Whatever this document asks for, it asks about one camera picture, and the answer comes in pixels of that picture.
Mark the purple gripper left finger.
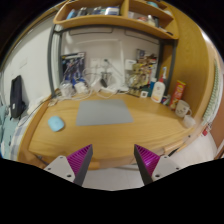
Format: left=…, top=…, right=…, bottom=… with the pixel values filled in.
left=44, top=143, right=94, bottom=187

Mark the grey mouse pad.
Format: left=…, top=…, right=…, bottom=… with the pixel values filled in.
left=76, top=99, right=133, bottom=126

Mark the white tangled cable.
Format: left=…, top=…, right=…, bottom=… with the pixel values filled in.
left=47, top=68, right=131, bottom=108

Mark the white small cup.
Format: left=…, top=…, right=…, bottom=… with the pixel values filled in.
left=183, top=115, right=196, bottom=128

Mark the white ceramic mug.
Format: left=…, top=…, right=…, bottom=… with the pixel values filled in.
left=175, top=100, right=192, bottom=118

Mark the white lotion pump bottle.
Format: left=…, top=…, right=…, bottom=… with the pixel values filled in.
left=151, top=67, right=167, bottom=103

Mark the light blue computer mouse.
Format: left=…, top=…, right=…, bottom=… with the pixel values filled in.
left=48, top=116, right=64, bottom=132

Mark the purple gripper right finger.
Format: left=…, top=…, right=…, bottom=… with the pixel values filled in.
left=133, top=143, right=183, bottom=186

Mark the wooden wall shelf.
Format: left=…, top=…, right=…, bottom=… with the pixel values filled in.
left=53, top=0, right=179, bottom=40

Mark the white power adapter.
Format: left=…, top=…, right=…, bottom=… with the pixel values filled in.
left=74, top=82, right=87, bottom=94

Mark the blue figure poster box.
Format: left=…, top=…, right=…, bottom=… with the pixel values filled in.
left=61, top=52, right=86, bottom=86

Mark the red yellow snack box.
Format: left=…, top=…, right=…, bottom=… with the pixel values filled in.
left=169, top=81, right=186, bottom=110

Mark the cluttered figure rack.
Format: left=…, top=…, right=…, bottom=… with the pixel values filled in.
left=128, top=49, right=157, bottom=97

